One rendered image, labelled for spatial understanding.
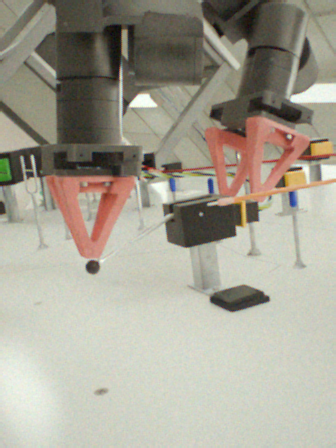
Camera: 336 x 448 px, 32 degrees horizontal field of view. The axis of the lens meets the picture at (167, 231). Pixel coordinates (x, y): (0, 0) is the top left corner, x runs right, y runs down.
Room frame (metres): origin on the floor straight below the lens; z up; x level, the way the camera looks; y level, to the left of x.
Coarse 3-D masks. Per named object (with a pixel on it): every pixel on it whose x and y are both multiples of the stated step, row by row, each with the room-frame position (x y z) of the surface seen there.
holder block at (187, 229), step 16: (176, 208) 0.53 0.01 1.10; (192, 208) 0.52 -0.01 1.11; (208, 208) 0.53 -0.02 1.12; (224, 208) 0.53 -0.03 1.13; (176, 224) 0.54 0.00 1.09; (192, 224) 0.53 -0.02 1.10; (208, 224) 0.53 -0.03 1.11; (224, 224) 0.54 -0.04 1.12; (176, 240) 0.55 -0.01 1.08; (192, 240) 0.53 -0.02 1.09; (208, 240) 0.54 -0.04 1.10
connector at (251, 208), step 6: (234, 204) 0.55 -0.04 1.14; (246, 204) 0.55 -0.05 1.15; (252, 204) 0.55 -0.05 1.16; (234, 210) 0.54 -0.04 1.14; (246, 210) 0.55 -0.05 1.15; (252, 210) 0.55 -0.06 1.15; (234, 216) 0.55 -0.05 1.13; (240, 216) 0.55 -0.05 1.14; (246, 216) 0.55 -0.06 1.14; (252, 216) 0.55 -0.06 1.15; (258, 216) 0.56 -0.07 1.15; (240, 222) 0.55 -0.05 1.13; (246, 222) 0.55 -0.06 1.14; (252, 222) 0.56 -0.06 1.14
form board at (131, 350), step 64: (320, 192) 0.99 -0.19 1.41; (0, 256) 0.90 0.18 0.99; (64, 256) 0.83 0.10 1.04; (128, 256) 0.76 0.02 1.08; (256, 256) 0.66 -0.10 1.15; (320, 256) 0.61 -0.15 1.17; (0, 320) 0.60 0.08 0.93; (64, 320) 0.56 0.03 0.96; (128, 320) 0.53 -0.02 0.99; (192, 320) 0.50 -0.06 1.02; (256, 320) 0.47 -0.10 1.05; (320, 320) 0.45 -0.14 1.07; (0, 384) 0.45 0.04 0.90; (64, 384) 0.43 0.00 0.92; (128, 384) 0.41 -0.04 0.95; (192, 384) 0.39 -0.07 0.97; (256, 384) 0.37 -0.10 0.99; (320, 384) 0.36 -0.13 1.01
